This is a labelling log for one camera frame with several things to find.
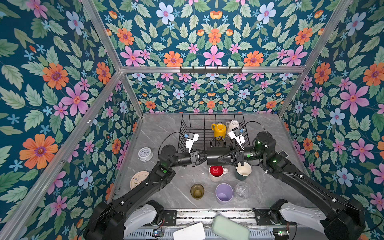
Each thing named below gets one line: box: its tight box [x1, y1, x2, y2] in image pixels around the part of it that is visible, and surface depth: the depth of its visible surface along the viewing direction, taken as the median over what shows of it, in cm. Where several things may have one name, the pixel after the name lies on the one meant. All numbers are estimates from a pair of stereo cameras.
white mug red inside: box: [209, 165, 229, 182], surface depth 85 cm
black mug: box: [206, 136, 231, 166], surface depth 59 cm
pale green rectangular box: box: [211, 214, 250, 240], surface depth 70 cm
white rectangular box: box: [173, 222, 206, 240], surface depth 67 cm
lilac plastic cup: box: [215, 183, 234, 205], surface depth 75 cm
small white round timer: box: [137, 146, 154, 162], surface depth 95 cm
